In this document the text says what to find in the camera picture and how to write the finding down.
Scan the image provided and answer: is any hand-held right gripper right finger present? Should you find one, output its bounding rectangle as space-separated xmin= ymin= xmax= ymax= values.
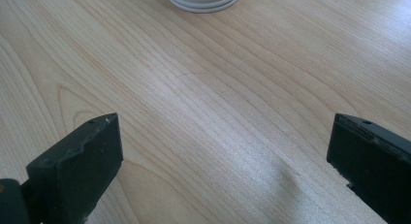
xmin=326 ymin=112 xmax=411 ymax=224

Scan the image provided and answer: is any white ribbed round container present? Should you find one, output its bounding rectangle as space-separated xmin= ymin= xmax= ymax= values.
xmin=165 ymin=0 xmax=242 ymax=14

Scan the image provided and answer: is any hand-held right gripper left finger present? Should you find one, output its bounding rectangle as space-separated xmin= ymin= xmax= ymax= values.
xmin=20 ymin=112 xmax=124 ymax=224

